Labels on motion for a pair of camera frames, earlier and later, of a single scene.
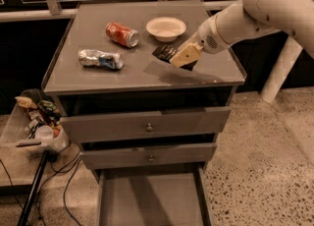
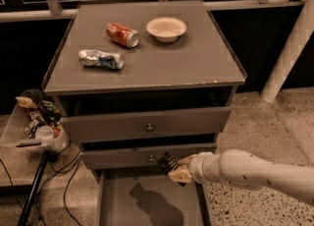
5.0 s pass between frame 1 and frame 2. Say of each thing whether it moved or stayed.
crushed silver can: stayed
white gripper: moved
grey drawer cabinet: stayed
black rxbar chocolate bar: moved
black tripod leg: stayed
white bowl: stayed
